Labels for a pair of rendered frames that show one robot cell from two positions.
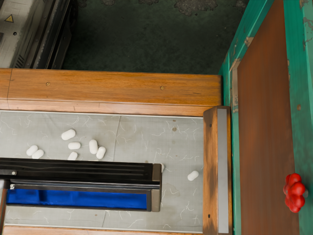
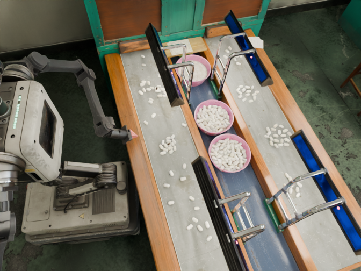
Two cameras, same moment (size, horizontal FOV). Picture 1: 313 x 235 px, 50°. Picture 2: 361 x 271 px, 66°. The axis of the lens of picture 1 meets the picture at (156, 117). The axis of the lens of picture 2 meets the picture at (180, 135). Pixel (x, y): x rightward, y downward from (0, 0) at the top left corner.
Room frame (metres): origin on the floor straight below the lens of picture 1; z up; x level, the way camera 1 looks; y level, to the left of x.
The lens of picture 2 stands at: (0.47, 1.43, 2.33)
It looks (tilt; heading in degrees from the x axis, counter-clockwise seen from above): 61 degrees down; 242
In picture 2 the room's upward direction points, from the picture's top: 7 degrees clockwise
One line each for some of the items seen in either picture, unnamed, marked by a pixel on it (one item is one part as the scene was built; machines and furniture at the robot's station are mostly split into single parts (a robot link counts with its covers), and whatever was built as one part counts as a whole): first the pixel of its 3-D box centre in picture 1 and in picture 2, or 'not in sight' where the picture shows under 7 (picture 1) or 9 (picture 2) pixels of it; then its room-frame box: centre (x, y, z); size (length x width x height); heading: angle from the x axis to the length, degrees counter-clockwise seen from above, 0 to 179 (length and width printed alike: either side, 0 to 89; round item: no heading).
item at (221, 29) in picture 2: not in sight; (223, 29); (-0.60, -0.08, 0.83); 0.30 x 0.06 x 0.07; 175
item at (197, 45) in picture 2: not in sight; (184, 47); (-0.25, -0.06, 0.77); 0.33 x 0.15 x 0.01; 175
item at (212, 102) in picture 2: not in sight; (213, 119); (-0.20, 0.60, 0.72); 0.27 x 0.27 x 0.10
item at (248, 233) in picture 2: not in sight; (230, 224); (0.05, 1.28, 0.90); 0.20 x 0.19 x 0.45; 85
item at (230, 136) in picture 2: not in sight; (228, 155); (-0.18, 0.88, 0.72); 0.27 x 0.27 x 0.10
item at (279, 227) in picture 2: not in sight; (299, 201); (-0.34, 1.32, 0.90); 0.20 x 0.19 x 0.45; 85
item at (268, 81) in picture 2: not in sight; (247, 45); (-0.50, 0.35, 1.08); 0.62 x 0.08 x 0.07; 85
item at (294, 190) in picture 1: (296, 193); not in sight; (0.01, -0.15, 1.24); 0.04 x 0.02 x 0.04; 175
